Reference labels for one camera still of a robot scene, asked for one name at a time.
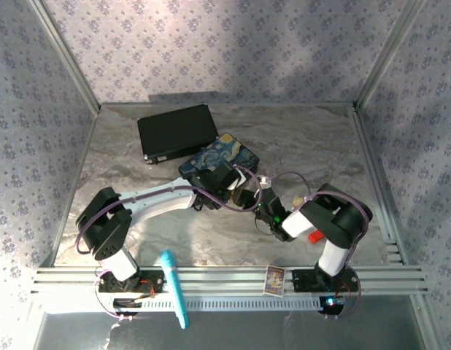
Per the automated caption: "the aluminium frame post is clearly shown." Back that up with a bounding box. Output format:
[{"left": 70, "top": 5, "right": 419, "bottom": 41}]
[
  {"left": 27, "top": 0, "right": 101, "bottom": 112},
  {"left": 355, "top": 0, "right": 429, "bottom": 109}
]

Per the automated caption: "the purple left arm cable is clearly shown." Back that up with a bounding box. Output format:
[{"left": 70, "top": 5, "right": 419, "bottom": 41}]
[{"left": 75, "top": 165, "right": 264, "bottom": 257}]

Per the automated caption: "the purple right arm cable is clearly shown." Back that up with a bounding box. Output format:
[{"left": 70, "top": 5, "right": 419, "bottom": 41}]
[{"left": 269, "top": 171, "right": 375, "bottom": 268}]

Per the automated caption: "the aluminium side rail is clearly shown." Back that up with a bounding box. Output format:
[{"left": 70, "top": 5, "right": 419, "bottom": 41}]
[
  {"left": 46, "top": 105, "right": 101, "bottom": 269},
  {"left": 351, "top": 102, "right": 407, "bottom": 267}
]

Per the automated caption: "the white slotted cable duct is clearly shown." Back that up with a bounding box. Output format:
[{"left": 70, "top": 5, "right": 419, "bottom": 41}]
[{"left": 102, "top": 293, "right": 350, "bottom": 315}]

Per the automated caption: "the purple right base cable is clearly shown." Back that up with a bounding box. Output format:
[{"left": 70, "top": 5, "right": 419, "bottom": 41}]
[{"left": 322, "top": 282, "right": 362, "bottom": 322}]

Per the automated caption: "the black rectangular case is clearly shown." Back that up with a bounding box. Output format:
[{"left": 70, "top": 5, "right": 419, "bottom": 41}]
[{"left": 136, "top": 104, "right": 218, "bottom": 167}]

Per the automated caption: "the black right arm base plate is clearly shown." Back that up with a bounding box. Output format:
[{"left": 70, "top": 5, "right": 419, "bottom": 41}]
[{"left": 292, "top": 268, "right": 360, "bottom": 319}]

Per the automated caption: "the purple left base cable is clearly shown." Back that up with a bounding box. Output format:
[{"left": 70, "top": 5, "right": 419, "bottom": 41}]
[{"left": 93, "top": 268, "right": 139, "bottom": 324}]

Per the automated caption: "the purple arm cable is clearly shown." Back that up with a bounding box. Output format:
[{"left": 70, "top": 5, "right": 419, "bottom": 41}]
[
  {"left": 269, "top": 171, "right": 375, "bottom": 268},
  {"left": 75, "top": 165, "right": 264, "bottom": 257}
]

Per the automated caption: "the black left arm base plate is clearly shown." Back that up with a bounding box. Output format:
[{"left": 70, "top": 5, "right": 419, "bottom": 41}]
[{"left": 96, "top": 268, "right": 165, "bottom": 315}]

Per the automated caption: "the small picture card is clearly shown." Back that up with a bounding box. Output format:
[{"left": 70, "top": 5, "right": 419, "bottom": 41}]
[{"left": 262, "top": 265, "right": 286, "bottom": 298}]

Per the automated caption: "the starry night print box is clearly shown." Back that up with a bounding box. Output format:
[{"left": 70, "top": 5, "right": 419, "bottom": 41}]
[{"left": 177, "top": 133, "right": 261, "bottom": 180}]

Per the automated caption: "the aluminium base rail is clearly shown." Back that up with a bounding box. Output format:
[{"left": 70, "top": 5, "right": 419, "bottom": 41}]
[{"left": 29, "top": 265, "right": 430, "bottom": 297}]

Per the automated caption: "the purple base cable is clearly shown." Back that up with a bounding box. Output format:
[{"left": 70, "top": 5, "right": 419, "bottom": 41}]
[
  {"left": 322, "top": 282, "right": 362, "bottom": 322},
  {"left": 93, "top": 268, "right": 139, "bottom": 324}
]

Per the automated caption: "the turquoise marker pen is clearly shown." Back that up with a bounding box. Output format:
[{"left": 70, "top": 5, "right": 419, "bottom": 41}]
[{"left": 159, "top": 249, "right": 190, "bottom": 330}]

